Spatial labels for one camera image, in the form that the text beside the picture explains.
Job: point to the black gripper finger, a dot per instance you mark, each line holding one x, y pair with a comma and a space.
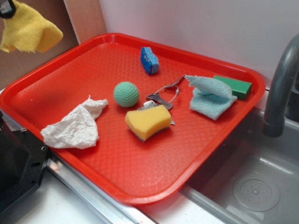
7, 9

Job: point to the yellow cloth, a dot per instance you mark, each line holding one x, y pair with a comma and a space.
26, 30

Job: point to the light blue cloth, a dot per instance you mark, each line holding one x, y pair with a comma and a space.
211, 97

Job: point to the brown cardboard panel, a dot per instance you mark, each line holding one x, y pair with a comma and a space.
79, 20

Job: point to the white crumpled paper towel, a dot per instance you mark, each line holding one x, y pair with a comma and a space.
78, 129

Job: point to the green dimpled ball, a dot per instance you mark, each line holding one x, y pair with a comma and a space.
126, 94

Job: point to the blue sponge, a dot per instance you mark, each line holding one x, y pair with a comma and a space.
149, 60

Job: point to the red plastic tray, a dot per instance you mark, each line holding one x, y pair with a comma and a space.
130, 170

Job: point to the yellow sponge with grey pad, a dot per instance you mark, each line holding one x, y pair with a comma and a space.
147, 122

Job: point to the green rectangular block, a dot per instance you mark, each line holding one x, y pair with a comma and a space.
241, 89

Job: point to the grey faucet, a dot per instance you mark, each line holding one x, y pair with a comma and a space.
283, 97

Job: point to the grey sink basin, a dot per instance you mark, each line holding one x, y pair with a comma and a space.
250, 178

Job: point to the silver keys on ring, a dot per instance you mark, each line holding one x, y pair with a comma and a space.
155, 98

